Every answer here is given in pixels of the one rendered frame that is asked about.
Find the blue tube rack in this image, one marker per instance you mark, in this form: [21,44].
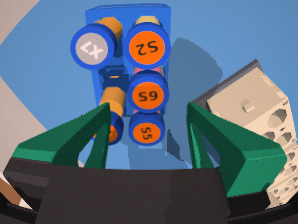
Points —
[127,15]

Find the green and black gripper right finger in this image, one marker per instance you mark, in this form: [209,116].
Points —
[249,162]

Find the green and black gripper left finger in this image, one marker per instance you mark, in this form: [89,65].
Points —
[62,145]

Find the beige bucket adapter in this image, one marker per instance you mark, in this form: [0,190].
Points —
[289,167]
[288,188]
[282,201]
[250,101]

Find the blue table mat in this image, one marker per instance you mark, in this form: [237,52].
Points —
[210,41]

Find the sample tube with blue cap and orange s2 dot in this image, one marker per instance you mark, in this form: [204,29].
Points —
[147,45]

